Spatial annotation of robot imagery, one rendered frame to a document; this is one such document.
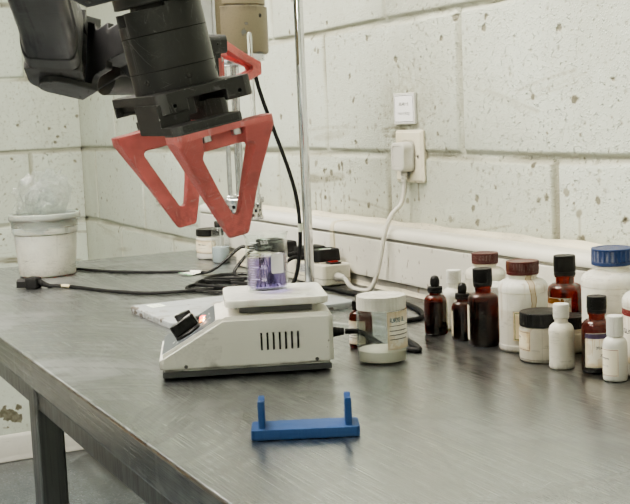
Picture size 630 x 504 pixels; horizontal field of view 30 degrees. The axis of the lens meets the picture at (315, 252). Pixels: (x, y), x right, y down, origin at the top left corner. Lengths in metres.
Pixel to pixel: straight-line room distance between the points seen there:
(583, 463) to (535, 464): 0.04
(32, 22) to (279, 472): 0.47
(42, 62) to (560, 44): 0.72
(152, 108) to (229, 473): 0.37
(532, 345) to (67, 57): 0.61
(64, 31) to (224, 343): 0.41
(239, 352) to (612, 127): 0.55
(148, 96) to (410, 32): 1.21
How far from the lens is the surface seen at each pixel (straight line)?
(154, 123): 0.75
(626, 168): 1.51
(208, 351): 1.34
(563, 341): 1.33
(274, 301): 1.34
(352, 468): 0.99
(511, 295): 1.42
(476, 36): 1.77
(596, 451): 1.03
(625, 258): 1.36
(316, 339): 1.34
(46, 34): 1.15
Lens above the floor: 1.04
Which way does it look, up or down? 7 degrees down
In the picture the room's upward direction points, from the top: 2 degrees counter-clockwise
